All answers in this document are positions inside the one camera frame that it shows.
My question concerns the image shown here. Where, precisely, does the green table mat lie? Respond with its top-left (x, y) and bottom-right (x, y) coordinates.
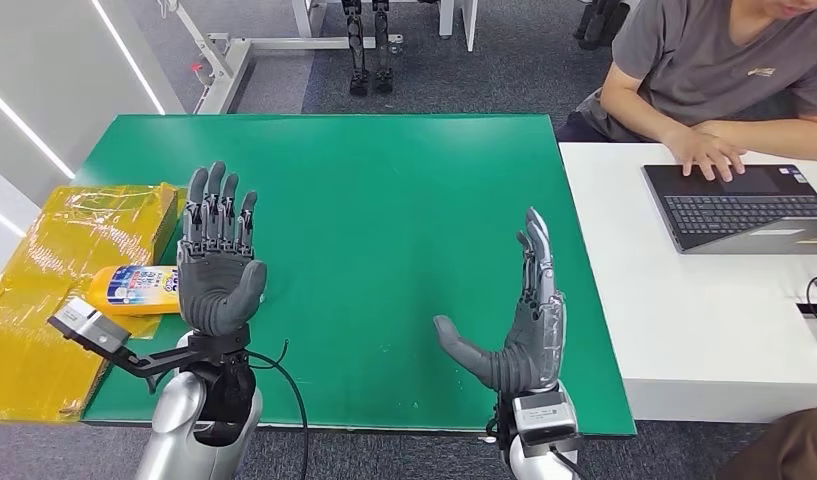
top-left (70, 113), bottom-right (638, 439)

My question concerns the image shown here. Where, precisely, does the orange juice bottle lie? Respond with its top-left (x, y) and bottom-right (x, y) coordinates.
top-left (87, 264), bottom-right (182, 317)

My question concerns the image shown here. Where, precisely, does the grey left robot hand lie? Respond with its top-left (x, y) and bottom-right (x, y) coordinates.
top-left (176, 160), bottom-right (269, 338)

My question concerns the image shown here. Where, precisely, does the black silver humanoid robot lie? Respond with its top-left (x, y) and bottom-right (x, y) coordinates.
top-left (341, 0), bottom-right (396, 97)

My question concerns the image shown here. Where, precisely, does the white metal gantry frame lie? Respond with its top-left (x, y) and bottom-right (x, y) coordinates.
top-left (157, 0), bottom-right (406, 115)

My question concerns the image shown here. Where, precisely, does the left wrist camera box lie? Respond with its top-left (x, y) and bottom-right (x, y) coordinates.
top-left (47, 296), bottom-right (204, 380)

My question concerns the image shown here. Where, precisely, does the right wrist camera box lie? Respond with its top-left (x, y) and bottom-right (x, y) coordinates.
top-left (511, 390), bottom-right (580, 446)

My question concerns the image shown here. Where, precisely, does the yellow plastic-wrapped cardboard box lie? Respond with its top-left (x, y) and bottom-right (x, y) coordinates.
top-left (0, 182), bottom-right (191, 425)

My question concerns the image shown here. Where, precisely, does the white furniture leg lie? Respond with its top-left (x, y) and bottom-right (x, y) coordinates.
top-left (439, 0), bottom-right (479, 53)

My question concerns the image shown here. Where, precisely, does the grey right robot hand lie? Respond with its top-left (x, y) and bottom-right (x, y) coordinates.
top-left (433, 207), bottom-right (567, 396)

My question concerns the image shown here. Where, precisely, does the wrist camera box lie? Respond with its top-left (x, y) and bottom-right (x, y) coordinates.
top-left (47, 296), bottom-right (204, 380)
top-left (511, 390), bottom-right (580, 446)

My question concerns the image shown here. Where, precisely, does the white wall light strip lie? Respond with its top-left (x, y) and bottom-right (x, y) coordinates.
top-left (0, 82), bottom-right (77, 181)
top-left (0, 201), bottom-right (27, 238)
top-left (89, 0), bottom-right (166, 116)

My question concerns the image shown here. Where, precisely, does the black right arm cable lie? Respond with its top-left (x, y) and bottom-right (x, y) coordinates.
top-left (548, 445), bottom-right (591, 480)

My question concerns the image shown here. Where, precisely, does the person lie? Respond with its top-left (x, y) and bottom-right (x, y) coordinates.
top-left (554, 0), bottom-right (817, 183)

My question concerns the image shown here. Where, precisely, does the white desk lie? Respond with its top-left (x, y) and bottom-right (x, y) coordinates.
top-left (558, 142), bottom-right (817, 425)

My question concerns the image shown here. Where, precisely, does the dark grey laptop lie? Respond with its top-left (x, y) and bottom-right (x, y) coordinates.
top-left (641, 163), bottom-right (817, 256)

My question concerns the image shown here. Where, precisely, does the person's right hand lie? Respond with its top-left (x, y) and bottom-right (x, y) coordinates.
top-left (660, 125), bottom-right (747, 183)

